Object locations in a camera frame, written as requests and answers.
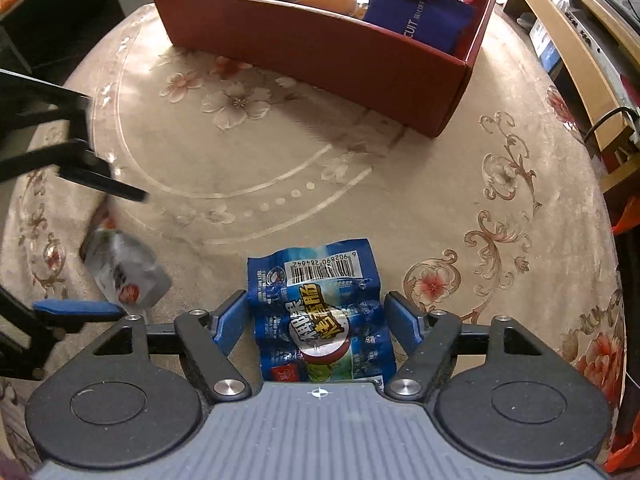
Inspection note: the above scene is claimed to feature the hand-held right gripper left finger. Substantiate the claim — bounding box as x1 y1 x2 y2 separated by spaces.
92 289 251 403

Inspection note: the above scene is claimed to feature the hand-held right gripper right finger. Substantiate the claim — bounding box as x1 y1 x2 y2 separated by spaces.
382 291 548 403

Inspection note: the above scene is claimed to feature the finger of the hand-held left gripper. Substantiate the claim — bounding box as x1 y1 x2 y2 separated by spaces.
0 285 128 381
0 70 151 204

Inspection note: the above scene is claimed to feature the silver chicken snack pouch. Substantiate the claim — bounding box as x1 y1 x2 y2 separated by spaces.
80 227 172 307

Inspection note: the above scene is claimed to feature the blue green snack packet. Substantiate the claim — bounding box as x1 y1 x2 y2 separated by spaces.
246 238 398 385

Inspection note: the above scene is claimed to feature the red cardboard box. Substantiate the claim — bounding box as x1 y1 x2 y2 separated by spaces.
151 0 498 138

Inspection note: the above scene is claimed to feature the purple wafer biscuit packet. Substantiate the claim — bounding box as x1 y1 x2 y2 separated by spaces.
362 0 476 56

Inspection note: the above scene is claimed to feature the long dark side table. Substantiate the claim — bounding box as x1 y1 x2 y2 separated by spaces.
0 0 126 76

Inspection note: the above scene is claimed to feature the blue white box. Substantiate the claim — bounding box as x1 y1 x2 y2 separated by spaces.
530 20 563 73

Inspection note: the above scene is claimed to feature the wooden television cabinet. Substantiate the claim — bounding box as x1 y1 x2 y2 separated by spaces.
475 0 640 191

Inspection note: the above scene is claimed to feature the black cable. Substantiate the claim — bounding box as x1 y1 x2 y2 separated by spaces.
582 105 637 147

